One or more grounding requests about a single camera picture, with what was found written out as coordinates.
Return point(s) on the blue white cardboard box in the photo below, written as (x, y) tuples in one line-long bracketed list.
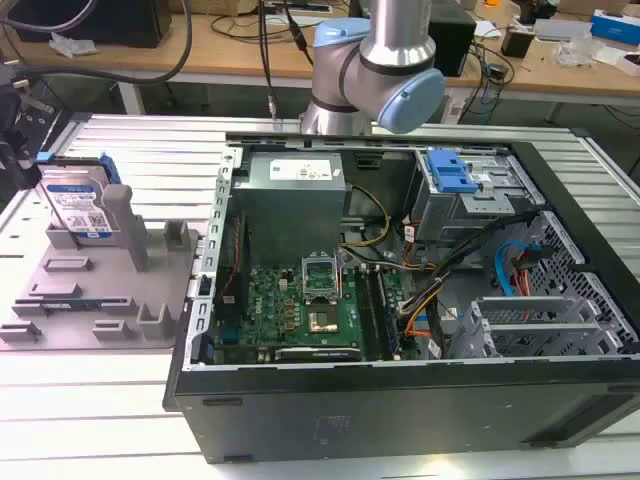
[(615, 25)]

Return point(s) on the RAM slot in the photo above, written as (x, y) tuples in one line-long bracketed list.
[(387, 315), (363, 312)]

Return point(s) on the grey parts rack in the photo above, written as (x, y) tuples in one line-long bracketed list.
[(100, 280)]

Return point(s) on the grey power supply unit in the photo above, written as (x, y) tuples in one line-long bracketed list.
[(290, 200)]

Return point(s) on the square chipset chip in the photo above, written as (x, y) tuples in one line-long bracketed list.
[(322, 321)]

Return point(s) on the silver expansion slot bracket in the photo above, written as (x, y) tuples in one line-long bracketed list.
[(530, 320)]

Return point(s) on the black device with plugs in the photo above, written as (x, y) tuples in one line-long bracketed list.
[(15, 130)]

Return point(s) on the clear plastic bag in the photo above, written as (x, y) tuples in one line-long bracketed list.
[(72, 44)]

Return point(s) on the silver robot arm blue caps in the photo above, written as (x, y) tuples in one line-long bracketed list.
[(372, 65)]

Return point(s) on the hard disk in blue carrier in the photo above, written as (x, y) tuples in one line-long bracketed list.
[(75, 197)]

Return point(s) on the RAM stick on rack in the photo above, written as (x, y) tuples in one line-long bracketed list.
[(70, 303)]

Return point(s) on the black expansion slot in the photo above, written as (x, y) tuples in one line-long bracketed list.
[(317, 354)]

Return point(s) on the blue drive bay latch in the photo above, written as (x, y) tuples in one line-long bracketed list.
[(450, 172)]

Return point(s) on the black box on desk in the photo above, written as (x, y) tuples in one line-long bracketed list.
[(450, 42)]

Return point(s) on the silver drive cage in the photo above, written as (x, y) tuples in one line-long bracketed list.
[(470, 200)]

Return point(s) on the black monitor base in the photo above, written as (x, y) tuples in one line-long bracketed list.
[(90, 22)]

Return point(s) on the black open PC case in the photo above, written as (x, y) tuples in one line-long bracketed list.
[(400, 390)]

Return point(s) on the wooden desk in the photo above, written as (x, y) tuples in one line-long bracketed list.
[(240, 50)]

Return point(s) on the small dark brown box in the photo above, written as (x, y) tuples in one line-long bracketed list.
[(517, 42)]

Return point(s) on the green motherboard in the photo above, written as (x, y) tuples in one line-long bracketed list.
[(295, 310)]

